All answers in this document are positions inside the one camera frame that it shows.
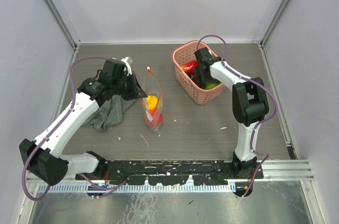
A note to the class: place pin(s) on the pink plastic basket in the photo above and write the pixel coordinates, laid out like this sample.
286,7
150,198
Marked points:
184,56

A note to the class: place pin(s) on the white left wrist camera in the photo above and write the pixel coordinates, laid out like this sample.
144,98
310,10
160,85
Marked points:
128,62

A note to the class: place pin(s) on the clear zip bag orange zipper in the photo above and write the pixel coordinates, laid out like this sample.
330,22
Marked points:
151,86

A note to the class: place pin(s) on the green apple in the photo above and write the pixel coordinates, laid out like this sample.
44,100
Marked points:
211,85

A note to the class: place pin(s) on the grey cloth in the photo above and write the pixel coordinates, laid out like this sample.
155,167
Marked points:
109,114

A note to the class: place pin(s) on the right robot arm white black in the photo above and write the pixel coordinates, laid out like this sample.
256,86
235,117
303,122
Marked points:
249,105

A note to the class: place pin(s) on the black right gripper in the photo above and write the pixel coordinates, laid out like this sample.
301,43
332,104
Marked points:
201,80

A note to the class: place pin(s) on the yellow pear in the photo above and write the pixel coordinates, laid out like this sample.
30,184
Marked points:
152,102

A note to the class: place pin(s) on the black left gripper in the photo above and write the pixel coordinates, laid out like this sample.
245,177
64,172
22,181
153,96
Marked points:
136,90

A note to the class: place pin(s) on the white slotted cable duct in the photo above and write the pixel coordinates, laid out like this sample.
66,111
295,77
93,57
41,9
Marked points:
186,188

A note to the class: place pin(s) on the red apple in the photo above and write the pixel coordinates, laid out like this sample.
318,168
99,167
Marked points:
153,118

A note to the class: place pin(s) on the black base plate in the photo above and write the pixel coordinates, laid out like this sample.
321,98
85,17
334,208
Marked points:
168,173

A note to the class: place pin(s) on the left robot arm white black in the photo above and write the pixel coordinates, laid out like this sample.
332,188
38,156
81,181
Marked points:
43,156

